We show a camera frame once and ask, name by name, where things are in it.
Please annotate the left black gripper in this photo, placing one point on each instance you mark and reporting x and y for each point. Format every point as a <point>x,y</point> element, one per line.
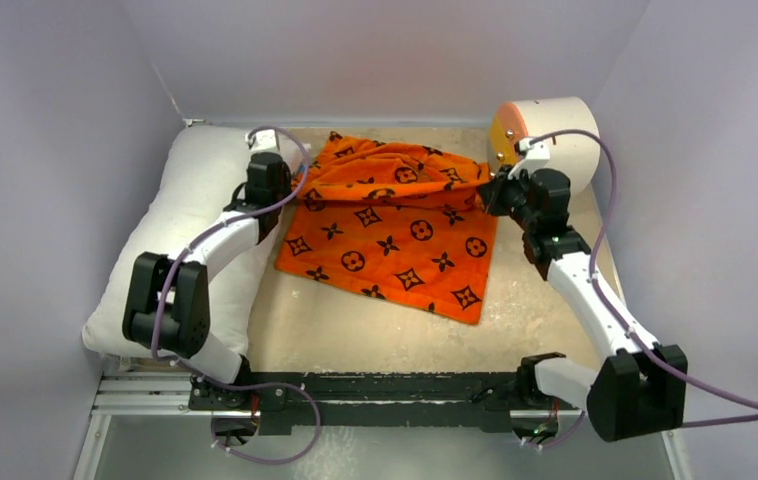
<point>285,182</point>

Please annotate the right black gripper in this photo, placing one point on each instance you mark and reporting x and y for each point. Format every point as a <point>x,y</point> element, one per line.
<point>497,196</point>

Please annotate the white pillow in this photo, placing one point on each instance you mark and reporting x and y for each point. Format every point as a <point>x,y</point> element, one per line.
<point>204,166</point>

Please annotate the orange patterned pillowcase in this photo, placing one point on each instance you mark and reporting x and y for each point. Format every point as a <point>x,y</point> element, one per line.
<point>394,221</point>

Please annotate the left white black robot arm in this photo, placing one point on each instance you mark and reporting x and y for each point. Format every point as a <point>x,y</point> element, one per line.
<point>168,303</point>

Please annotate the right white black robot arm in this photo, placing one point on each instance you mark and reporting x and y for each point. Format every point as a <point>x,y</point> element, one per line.
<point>639,388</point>

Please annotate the white cylinder with orange face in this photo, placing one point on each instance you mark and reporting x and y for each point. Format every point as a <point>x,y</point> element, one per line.
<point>575,155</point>

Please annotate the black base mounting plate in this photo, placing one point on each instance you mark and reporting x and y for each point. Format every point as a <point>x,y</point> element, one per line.
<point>279,401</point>

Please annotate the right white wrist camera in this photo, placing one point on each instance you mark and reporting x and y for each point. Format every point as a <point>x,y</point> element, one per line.
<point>532,156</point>

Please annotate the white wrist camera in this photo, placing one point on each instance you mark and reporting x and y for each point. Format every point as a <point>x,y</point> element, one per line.
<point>263,141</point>
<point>532,156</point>

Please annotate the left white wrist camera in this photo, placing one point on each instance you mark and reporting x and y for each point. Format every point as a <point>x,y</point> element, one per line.
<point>263,141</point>

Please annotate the aluminium rail frame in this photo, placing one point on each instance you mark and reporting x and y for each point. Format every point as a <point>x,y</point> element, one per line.
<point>162,399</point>

